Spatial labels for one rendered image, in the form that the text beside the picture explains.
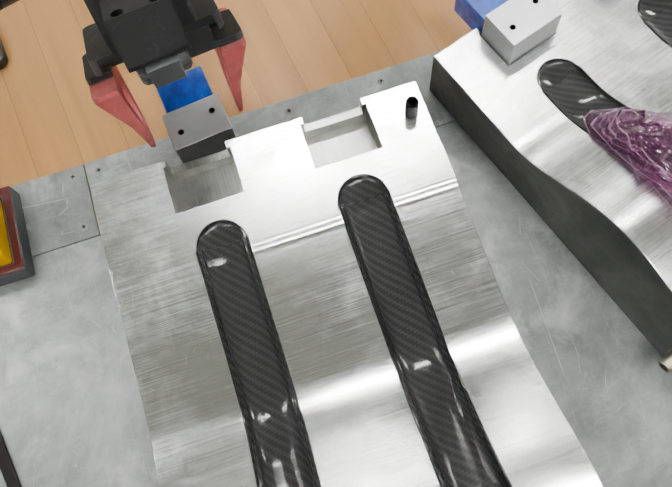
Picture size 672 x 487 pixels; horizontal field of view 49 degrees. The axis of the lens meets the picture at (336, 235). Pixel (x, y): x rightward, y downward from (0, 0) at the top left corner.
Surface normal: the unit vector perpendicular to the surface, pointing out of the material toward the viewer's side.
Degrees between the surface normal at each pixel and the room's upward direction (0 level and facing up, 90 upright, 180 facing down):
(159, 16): 60
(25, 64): 0
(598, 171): 28
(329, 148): 0
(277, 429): 19
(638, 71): 13
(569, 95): 2
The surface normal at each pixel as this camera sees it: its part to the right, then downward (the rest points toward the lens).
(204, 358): -0.04, -0.27
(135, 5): -0.25, -0.70
